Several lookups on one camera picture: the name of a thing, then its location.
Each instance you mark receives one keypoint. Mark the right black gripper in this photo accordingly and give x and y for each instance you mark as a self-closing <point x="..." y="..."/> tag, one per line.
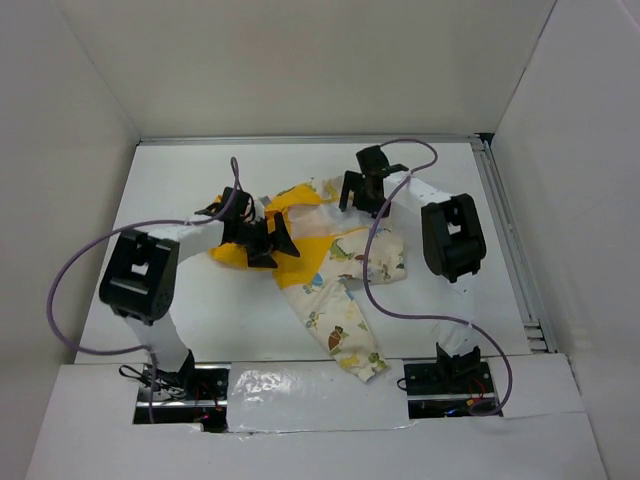
<point x="354" y="180"/>

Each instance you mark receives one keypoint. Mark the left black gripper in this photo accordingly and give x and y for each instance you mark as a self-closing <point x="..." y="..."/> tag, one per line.
<point x="258" y="256"/>

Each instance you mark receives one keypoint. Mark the yellow cream dinosaur print jacket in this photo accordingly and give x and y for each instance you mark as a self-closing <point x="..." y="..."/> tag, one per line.
<point x="318" y="285"/>

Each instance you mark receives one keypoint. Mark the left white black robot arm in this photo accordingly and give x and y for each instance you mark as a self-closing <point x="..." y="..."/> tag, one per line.
<point x="139" y="282"/>

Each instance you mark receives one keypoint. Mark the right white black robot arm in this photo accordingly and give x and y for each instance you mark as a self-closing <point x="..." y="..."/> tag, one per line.
<point x="453" y="243"/>

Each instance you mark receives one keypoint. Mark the white taped cover plate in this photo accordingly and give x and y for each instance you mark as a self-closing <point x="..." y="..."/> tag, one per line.
<point x="293" y="397"/>

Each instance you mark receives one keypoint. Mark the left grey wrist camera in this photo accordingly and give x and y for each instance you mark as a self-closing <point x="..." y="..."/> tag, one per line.
<point x="264" y="203"/>

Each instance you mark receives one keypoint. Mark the aluminium frame rail back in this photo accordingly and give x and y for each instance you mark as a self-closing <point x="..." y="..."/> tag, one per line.
<point x="438" y="138"/>

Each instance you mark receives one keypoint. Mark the aluminium frame rail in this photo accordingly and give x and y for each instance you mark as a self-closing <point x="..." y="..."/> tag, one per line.
<point x="539" y="331"/>
<point x="438" y="138"/>

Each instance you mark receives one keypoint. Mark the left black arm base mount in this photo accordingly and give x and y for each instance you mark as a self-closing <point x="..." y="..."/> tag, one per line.
<point x="202" y="402"/>

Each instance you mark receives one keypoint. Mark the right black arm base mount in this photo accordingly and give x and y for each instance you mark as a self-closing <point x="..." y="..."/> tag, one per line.
<point x="431" y="397"/>

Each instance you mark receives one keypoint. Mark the aluminium frame rail right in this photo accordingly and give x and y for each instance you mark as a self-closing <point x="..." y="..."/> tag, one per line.
<point x="539" y="331"/>

